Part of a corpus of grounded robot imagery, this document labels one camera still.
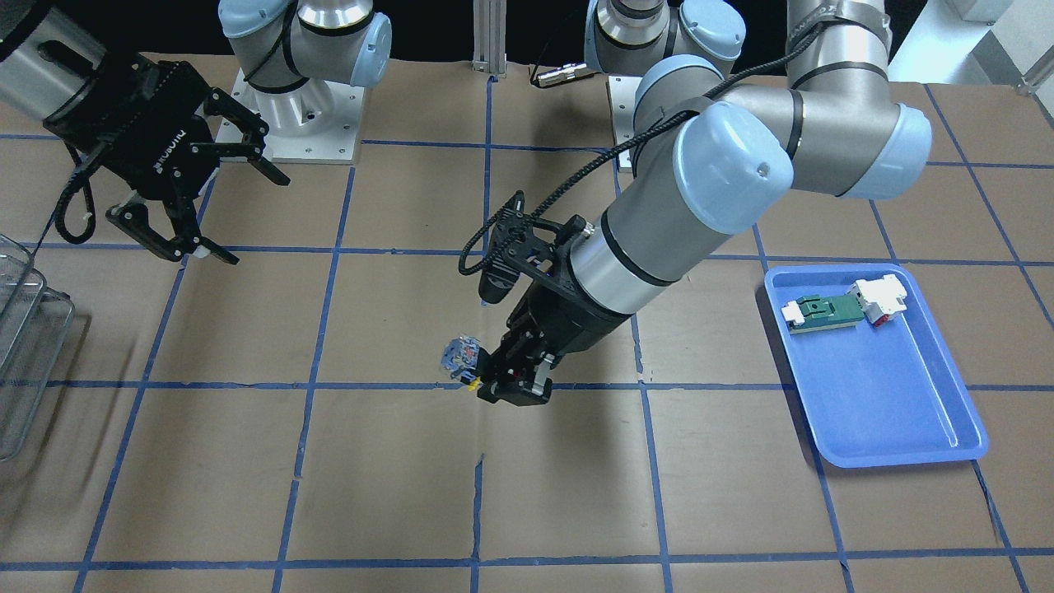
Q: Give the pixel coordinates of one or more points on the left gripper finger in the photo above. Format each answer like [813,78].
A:
[518,372]

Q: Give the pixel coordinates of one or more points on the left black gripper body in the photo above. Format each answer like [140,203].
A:
[566,317]

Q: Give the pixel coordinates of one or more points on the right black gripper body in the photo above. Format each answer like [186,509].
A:
[151,158]

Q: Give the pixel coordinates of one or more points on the red push button switch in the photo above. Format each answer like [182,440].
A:
[468,361]

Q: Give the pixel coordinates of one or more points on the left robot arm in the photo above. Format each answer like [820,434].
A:
[710,151]

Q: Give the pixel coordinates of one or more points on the green terminal block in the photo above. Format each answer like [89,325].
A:
[816,313]

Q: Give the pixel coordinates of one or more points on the white circuit breaker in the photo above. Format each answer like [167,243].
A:
[880,300]

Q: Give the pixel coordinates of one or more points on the blue plastic tray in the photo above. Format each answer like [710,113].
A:
[883,396]

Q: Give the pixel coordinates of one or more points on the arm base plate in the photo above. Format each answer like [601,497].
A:
[622,102]
[320,123]

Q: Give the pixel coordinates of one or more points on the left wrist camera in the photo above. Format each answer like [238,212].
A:
[539,249]

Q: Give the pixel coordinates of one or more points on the aluminium frame post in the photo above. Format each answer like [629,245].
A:
[489,37]

